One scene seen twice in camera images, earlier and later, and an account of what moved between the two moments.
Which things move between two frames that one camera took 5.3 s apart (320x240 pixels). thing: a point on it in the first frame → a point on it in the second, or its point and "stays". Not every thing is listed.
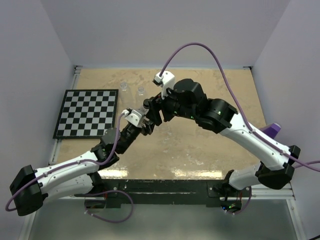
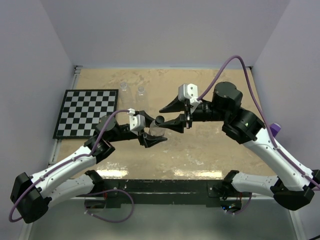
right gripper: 156,103 → 178,123
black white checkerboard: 86,114 stays
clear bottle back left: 124,96 stays
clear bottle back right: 140,96 stays
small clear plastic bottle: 143,111 → 155,130
